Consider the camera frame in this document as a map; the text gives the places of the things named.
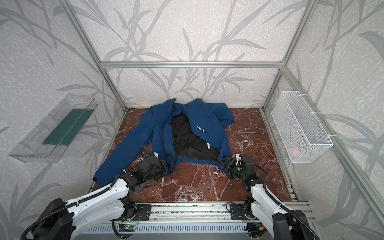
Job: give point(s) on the right base wiring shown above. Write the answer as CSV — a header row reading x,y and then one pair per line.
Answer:
x,y
255,229

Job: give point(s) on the aluminium frame corner post left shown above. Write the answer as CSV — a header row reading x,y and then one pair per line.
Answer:
x,y
70,13

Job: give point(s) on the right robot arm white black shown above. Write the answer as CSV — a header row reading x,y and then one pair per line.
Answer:
x,y
273,216

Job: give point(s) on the clear plastic wall tray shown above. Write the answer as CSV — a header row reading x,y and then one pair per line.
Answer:
x,y
48,141

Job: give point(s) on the blue zip jacket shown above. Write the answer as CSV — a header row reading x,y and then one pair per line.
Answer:
x,y
206,121

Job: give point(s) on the white wire mesh basket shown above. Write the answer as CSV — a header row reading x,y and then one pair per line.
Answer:
x,y
299,127

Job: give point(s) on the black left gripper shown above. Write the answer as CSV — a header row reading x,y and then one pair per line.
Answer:
x,y
162,166

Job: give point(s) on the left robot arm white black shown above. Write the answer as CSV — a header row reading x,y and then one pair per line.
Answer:
x,y
66,220

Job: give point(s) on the aluminium frame horizontal bar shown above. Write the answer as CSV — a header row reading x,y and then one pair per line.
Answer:
x,y
252,65

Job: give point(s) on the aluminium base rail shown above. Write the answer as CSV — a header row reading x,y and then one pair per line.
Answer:
x,y
177,212

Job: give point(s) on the green circuit board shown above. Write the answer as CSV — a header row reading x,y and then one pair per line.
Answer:
x,y
125,227

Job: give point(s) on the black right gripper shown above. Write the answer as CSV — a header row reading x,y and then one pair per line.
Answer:
x,y
227,164

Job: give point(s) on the pink object in basket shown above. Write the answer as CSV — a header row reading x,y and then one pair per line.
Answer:
x,y
296,153

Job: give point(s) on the aluminium frame corner post right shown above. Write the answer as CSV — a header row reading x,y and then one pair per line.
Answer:
x,y
307,15

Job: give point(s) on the aluminium frame corner post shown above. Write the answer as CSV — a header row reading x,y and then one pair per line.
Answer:
x,y
70,13
307,15

